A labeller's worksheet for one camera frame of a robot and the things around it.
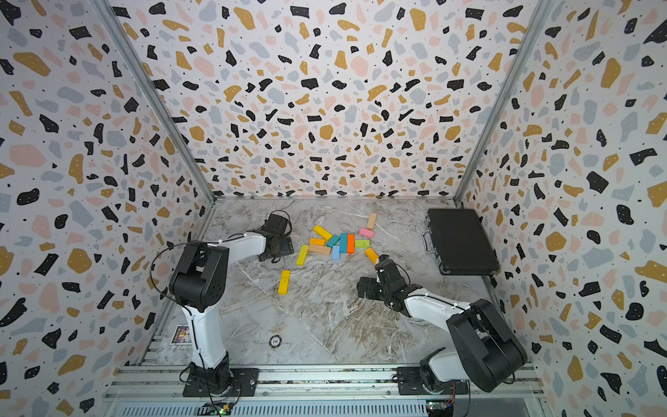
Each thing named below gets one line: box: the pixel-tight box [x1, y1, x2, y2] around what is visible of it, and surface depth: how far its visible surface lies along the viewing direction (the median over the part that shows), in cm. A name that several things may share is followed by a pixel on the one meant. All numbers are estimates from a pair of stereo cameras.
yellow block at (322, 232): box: [312, 225, 333, 241], surface depth 112 cm
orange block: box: [346, 233, 356, 255], surface depth 108 cm
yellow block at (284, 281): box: [277, 269, 291, 295], surface depth 95 cm
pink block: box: [358, 227, 376, 239], surface depth 112 cm
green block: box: [354, 238, 371, 249], surface depth 108 cm
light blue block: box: [331, 245, 340, 262], surface depth 104 cm
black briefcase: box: [422, 208, 501, 276], surface depth 103 cm
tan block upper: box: [366, 212, 377, 231], surface depth 115 cm
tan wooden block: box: [308, 244, 331, 255], surface depth 105 cm
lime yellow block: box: [295, 244, 310, 267], surface depth 102 cm
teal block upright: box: [339, 232, 348, 254], surface depth 108 cm
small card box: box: [170, 324, 193, 345], surface depth 82 cm
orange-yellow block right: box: [364, 247, 380, 265], surface depth 104 cm
